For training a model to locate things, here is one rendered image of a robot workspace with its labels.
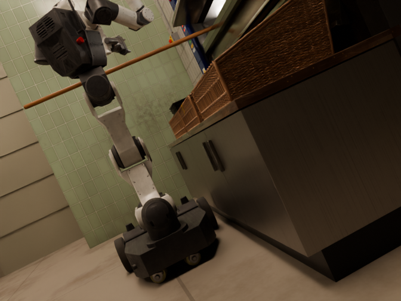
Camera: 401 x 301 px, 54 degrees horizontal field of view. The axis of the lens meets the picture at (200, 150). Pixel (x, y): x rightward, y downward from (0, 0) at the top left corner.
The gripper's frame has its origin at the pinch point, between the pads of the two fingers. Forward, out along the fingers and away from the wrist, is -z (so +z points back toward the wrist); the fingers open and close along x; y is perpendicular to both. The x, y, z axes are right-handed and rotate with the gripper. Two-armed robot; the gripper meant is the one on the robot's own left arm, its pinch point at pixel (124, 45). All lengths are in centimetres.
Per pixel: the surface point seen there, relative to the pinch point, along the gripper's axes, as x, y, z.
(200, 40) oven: 5, 22, -75
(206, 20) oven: -7, 33, -78
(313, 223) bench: 110, 95, 117
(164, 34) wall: -36, -33, -145
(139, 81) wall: -3, -69, -120
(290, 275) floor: 127, 78, 106
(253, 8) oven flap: 28, 88, 22
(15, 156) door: -4, -280, -127
